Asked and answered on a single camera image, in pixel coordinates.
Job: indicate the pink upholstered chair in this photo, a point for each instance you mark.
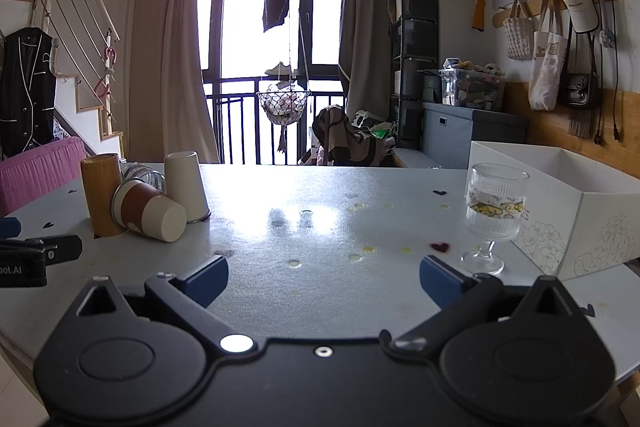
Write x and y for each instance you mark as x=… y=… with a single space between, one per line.
x=40 y=172

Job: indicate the beige curtain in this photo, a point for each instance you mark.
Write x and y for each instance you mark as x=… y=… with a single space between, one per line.
x=362 y=37
x=170 y=72

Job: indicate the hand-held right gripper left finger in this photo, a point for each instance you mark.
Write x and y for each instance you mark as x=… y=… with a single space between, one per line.
x=206 y=276

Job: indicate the pile of clothes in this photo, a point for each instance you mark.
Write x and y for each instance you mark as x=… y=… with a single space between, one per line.
x=345 y=134

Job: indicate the black vest with white trim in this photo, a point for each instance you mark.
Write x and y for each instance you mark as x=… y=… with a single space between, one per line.
x=25 y=92

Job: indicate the white cardboard box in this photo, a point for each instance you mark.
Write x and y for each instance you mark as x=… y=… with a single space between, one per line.
x=605 y=222

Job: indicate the white paper cup upside-down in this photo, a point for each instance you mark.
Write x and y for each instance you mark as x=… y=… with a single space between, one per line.
x=186 y=187

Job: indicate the beige canvas tote bag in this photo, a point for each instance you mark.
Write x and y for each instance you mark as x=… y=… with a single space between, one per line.
x=547 y=67

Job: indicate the grey storage box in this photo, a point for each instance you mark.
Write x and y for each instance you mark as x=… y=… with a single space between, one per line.
x=465 y=134

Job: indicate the black drawer shelf unit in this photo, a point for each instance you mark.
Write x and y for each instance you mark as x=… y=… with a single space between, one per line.
x=415 y=37

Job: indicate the black balcony railing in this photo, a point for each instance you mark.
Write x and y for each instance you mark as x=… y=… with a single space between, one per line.
x=240 y=122

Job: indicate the dark leather shoulder bag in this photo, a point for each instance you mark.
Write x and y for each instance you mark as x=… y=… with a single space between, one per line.
x=580 y=89

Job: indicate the clear ribbed glass cup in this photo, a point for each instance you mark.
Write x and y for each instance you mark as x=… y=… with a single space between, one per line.
x=145 y=173

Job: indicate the brown bamboo cup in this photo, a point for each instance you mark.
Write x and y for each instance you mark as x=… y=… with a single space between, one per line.
x=100 y=187

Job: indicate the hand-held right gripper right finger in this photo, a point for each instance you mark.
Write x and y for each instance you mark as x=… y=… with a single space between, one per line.
x=442 y=278

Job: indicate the clear plastic storage container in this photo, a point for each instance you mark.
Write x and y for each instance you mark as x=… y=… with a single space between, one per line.
x=472 y=89

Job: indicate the white and black bucket bag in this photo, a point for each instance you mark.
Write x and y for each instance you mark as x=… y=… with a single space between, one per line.
x=582 y=12

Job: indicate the white shoes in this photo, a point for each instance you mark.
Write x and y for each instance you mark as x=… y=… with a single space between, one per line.
x=280 y=69

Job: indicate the brown and white paper cup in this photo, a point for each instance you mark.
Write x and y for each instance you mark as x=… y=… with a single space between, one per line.
x=150 y=212

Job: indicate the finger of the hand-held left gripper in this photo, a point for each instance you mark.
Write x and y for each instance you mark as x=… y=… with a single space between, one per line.
x=9 y=227
x=62 y=248

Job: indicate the clear stemmed glass cup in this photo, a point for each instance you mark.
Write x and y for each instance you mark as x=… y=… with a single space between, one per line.
x=495 y=202

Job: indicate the white knitted bag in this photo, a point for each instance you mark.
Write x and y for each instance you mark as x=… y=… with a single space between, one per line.
x=518 y=38

